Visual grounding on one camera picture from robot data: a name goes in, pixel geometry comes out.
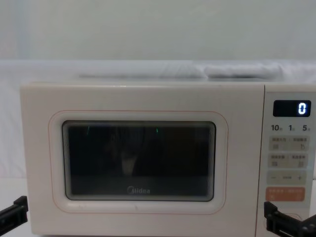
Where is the oven control panel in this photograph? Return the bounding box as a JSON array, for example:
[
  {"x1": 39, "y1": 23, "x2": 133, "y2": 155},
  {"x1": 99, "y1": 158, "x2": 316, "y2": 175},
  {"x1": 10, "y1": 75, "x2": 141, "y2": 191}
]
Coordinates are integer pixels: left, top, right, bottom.
[{"x1": 256, "y1": 85, "x2": 316, "y2": 237}]

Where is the white table cloth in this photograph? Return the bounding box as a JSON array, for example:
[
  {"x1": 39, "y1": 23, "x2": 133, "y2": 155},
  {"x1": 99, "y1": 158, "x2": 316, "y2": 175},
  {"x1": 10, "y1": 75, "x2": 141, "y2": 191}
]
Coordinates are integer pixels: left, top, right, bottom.
[{"x1": 0, "y1": 177, "x2": 34, "y2": 237}]

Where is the cream microwave oven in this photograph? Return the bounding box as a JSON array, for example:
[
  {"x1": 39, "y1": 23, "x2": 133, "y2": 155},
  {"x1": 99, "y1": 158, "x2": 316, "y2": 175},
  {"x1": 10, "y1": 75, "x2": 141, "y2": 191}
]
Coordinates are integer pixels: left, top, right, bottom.
[{"x1": 19, "y1": 81, "x2": 316, "y2": 237}]

